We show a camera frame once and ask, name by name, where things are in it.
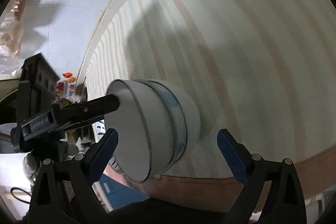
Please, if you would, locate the striped beige table mat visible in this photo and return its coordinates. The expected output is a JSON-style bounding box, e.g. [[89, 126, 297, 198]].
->
[[83, 0, 336, 204]]

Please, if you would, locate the white bowl blue pattern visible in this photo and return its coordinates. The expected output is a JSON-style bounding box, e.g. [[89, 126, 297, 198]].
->
[[135, 79, 187, 166]]

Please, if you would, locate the colourful wall sticker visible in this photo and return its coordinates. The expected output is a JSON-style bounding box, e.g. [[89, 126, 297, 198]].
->
[[55, 72, 77, 102]]

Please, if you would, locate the blue cabinet door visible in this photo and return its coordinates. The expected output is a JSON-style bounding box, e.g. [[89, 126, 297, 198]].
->
[[99, 174, 149, 209]]

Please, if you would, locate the white bowl plain rim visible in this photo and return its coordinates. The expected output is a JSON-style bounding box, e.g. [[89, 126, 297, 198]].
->
[[104, 80, 175, 182]]

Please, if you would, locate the plastic bag on wall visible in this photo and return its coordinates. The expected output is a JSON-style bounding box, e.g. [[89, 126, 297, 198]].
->
[[1, 0, 27, 74]]

